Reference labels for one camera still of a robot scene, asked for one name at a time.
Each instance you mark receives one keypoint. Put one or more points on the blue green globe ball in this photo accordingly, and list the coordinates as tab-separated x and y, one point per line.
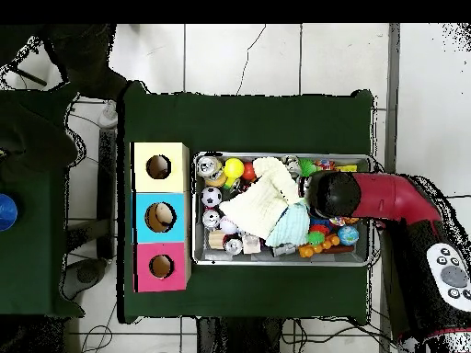
348	235

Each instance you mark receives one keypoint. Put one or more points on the printed drink can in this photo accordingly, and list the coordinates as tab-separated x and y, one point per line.
209	166

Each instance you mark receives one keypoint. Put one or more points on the light blue knitted cloth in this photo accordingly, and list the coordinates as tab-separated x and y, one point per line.
292	228

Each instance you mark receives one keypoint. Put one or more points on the cream knitted cloth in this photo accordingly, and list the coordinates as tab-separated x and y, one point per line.
261	206

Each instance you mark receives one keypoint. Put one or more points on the silver drink can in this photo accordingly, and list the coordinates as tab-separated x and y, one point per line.
211	219

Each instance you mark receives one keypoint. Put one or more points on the black upright panel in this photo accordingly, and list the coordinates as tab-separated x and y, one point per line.
107	191

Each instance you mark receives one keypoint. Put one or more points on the blue plastic cup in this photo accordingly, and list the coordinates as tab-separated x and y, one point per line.
7	212

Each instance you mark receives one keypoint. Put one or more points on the shallow mesh bin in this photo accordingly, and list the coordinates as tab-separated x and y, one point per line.
331	258

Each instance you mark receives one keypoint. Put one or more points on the yellow tennis ball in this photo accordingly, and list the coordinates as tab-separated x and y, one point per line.
234	168

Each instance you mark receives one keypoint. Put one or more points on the wooden box with three holes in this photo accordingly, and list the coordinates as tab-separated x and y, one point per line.
173	228

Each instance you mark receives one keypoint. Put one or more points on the black and white soccer ball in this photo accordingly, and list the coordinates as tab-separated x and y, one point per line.
211	196

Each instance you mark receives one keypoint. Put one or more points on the grey stand base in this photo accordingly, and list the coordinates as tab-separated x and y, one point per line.
84	275

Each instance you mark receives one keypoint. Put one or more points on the person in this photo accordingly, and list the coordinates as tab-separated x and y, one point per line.
84	55

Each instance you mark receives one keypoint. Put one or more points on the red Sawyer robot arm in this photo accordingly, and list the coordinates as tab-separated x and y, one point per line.
390	198

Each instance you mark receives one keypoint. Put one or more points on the dark thin rod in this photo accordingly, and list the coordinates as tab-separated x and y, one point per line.
33	78

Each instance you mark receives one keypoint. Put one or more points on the dark green tablecloth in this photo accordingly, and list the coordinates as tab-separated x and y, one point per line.
250	125
33	257

